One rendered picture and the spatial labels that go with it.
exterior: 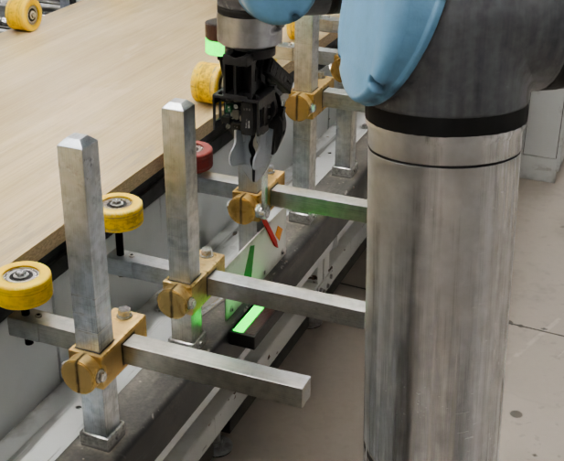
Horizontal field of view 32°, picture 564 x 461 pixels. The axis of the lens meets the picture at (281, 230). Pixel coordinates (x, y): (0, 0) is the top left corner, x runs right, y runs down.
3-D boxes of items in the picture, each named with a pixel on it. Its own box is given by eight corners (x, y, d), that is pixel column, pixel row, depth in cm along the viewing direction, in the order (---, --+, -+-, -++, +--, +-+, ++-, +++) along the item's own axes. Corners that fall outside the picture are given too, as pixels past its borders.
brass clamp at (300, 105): (336, 101, 195) (337, 77, 193) (312, 123, 184) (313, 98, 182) (306, 97, 197) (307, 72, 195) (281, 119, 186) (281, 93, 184)
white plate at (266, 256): (287, 253, 185) (288, 205, 181) (228, 322, 163) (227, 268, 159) (284, 253, 185) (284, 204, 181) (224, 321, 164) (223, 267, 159)
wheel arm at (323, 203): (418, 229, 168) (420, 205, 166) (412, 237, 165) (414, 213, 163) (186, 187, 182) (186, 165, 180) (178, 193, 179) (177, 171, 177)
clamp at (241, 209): (284, 197, 179) (285, 170, 177) (254, 227, 168) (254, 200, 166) (256, 191, 181) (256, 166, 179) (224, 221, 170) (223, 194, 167)
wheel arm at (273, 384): (311, 401, 127) (312, 372, 125) (301, 415, 124) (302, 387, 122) (24, 328, 142) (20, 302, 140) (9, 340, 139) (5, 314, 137)
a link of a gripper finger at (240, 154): (221, 189, 146) (220, 130, 142) (239, 175, 151) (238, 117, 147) (241, 193, 145) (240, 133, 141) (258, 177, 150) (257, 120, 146)
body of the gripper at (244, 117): (210, 134, 141) (208, 50, 136) (236, 114, 148) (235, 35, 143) (260, 142, 138) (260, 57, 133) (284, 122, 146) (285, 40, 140)
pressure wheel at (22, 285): (50, 323, 145) (42, 252, 140) (65, 350, 138) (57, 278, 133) (-6, 335, 142) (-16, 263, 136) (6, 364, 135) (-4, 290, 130)
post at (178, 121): (203, 382, 161) (195, 98, 140) (194, 393, 158) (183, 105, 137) (184, 377, 162) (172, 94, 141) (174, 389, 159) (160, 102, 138)
